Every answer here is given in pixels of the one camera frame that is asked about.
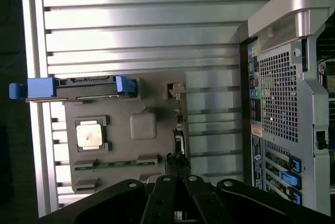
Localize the green RAM stick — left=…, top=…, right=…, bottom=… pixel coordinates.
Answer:
left=74, top=160, right=158, bottom=170

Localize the open gray PC case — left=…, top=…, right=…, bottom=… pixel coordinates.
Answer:
left=237, top=0, right=335, bottom=214

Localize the gray parts rack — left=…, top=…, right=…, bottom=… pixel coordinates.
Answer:
left=56, top=71, right=192, bottom=193

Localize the hard disk with blue caddy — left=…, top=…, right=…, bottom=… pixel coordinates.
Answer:
left=9, top=76, right=138, bottom=103

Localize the blue slot retainer clip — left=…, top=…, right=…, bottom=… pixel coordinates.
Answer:
left=279, top=171, right=302, bottom=187
left=289, top=158, right=303, bottom=174
left=287, top=191, right=303, bottom=206

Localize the CPU chip with silver lid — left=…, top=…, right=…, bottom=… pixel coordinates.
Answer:
left=75, top=121, right=104, bottom=148

